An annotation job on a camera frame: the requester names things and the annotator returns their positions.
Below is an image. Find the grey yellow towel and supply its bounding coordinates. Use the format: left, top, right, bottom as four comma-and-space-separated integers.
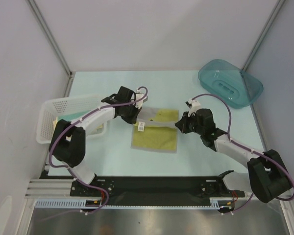
131, 107, 179, 153

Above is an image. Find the green towel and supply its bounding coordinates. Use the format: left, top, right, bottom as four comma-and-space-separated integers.
56, 111, 87, 121

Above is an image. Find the yellow face towel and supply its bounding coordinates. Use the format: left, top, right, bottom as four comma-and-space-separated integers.
53, 118, 104, 135

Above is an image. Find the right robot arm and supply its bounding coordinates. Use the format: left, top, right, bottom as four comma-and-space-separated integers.
175, 109, 294, 203

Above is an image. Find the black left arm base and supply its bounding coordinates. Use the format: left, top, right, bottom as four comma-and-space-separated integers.
70, 175, 114, 197

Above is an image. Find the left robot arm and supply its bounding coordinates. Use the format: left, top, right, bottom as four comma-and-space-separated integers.
49, 86, 148, 196

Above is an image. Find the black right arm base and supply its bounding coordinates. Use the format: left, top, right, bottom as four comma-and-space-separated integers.
200, 170, 245, 198

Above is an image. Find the teal plastic basin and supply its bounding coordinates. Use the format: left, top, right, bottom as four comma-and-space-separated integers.
198, 59, 264, 109

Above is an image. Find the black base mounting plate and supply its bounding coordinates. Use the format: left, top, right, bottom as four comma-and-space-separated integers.
41, 174, 245, 207

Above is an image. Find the white perforated plastic basket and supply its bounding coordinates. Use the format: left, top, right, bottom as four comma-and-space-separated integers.
36, 94, 103, 144

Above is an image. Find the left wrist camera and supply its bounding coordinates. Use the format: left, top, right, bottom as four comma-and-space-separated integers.
135, 87, 148, 109

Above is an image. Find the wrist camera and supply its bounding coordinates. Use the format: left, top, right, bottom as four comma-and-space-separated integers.
135, 87, 148, 109
186, 98, 201, 117

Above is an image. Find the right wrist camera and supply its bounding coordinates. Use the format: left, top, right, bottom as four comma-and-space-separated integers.
186, 98, 201, 117

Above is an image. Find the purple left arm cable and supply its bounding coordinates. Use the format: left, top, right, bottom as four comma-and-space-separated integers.
38, 86, 149, 222

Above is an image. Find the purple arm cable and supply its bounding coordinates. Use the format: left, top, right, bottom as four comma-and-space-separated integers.
192, 93, 294, 216
38, 86, 149, 222

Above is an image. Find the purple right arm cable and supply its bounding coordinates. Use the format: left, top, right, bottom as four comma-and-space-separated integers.
192, 93, 294, 216

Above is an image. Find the light blue cable duct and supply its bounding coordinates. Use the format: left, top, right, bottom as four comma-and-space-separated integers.
35, 198, 234, 211

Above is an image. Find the aluminium front frame rail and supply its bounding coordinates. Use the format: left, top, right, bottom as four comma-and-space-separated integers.
24, 178, 292, 199

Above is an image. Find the right rear aluminium post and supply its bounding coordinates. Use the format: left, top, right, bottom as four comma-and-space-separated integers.
242, 0, 287, 71

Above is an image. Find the aluminium post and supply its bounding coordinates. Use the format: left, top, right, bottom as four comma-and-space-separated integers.
26, 0, 72, 77
242, 0, 287, 71

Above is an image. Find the left rear aluminium post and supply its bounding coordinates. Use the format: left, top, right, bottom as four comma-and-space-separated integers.
26, 0, 72, 77

